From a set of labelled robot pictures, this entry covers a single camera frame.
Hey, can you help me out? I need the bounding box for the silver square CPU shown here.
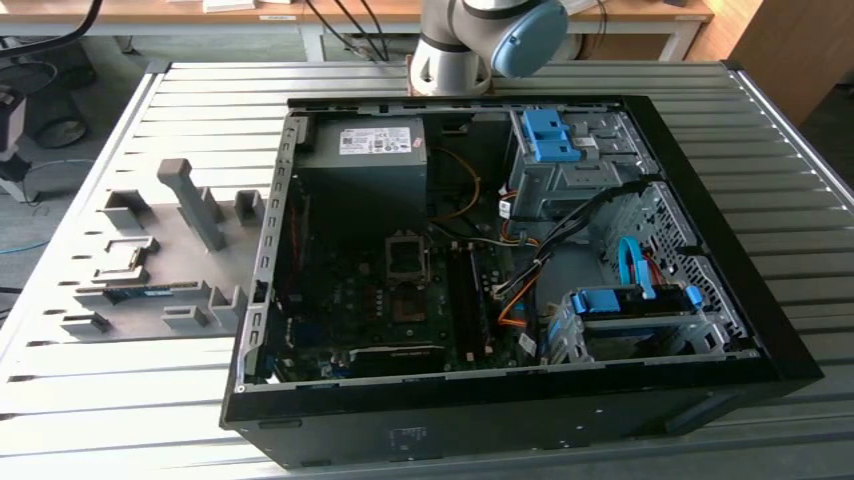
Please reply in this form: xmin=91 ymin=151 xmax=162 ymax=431
xmin=105 ymin=240 xmax=150 ymax=275

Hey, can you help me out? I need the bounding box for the CPU socket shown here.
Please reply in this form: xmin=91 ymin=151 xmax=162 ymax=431
xmin=388 ymin=284 xmax=432 ymax=325

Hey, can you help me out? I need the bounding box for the black RAM slot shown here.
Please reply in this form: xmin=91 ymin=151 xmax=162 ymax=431
xmin=448 ymin=242 xmax=472 ymax=361
xmin=464 ymin=242 xmax=488 ymax=357
xmin=470 ymin=242 xmax=496 ymax=355
xmin=456 ymin=242 xmax=478 ymax=361

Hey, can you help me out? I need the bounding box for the green motherboard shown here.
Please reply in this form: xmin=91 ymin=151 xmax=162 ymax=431
xmin=266 ymin=227 xmax=540 ymax=382

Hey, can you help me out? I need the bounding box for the grey power supply unit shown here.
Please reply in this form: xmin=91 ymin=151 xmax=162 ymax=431
xmin=293 ymin=115 xmax=430 ymax=224

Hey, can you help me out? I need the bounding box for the black graphics card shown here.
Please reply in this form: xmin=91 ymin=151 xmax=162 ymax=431
xmin=340 ymin=340 xmax=448 ymax=377

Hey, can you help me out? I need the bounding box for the blue plastic drive latch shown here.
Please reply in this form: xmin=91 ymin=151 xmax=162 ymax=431
xmin=524 ymin=108 xmax=570 ymax=144
xmin=533 ymin=138 xmax=582 ymax=164

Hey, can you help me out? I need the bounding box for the grey metal drive cage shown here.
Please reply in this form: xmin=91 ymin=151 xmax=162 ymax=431
xmin=505 ymin=107 xmax=664 ymax=225

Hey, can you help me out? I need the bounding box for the blue disk carrier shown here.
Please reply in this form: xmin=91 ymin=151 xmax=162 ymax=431
xmin=566 ymin=285 xmax=704 ymax=319

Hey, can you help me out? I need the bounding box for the grey metal disk bay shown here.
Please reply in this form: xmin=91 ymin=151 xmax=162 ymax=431
xmin=541 ymin=287 xmax=744 ymax=365

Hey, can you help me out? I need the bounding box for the black open PC case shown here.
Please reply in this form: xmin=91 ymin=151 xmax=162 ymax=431
xmin=217 ymin=93 xmax=824 ymax=471

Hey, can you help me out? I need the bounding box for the grey plastic parts rack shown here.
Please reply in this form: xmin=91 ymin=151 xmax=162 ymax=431
xmin=41 ymin=157 xmax=269 ymax=346

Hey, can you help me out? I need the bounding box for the blue RAM stick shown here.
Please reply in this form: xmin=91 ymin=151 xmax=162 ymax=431
xmin=77 ymin=283 xmax=202 ymax=301

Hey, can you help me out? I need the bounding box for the black round bin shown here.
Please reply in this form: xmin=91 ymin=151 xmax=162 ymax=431
xmin=0 ymin=35 xmax=101 ymax=150

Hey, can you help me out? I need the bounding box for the wooden cabinet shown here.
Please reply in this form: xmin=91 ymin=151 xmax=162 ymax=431
xmin=687 ymin=0 xmax=854 ymax=129

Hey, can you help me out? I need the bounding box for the coloured power wire bundle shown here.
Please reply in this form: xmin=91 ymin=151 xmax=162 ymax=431
xmin=466 ymin=234 xmax=544 ymax=251

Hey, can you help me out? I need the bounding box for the thin yellow wire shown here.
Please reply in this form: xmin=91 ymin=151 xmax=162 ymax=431
xmin=430 ymin=148 xmax=484 ymax=220

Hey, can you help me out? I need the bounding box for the black cable bundle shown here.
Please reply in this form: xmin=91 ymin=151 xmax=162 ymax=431
xmin=493 ymin=180 xmax=653 ymax=301

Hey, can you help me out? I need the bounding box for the orange flat wire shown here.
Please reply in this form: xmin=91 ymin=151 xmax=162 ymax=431
xmin=497 ymin=275 xmax=544 ymax=329

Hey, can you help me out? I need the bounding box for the blue flat wire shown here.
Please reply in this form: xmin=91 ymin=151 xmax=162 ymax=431
xmin=617 ymin=234 xmax=661 ymax=301

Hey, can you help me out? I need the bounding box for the blue network cable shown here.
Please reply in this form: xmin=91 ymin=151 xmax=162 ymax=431
xmin=18 ymin=157 xmax=97 ymax=204
xmin=0 ymin=239 xmax=54 ymax=256

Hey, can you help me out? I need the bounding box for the wooden desk white frame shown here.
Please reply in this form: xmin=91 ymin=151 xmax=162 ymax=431
xmin=0 ymin=0 xmax=716 ymax=64

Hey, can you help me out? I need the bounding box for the black camera cable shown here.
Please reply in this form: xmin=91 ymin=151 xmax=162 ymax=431
xmin=0 ymin=0 xmax=106 ymax=52

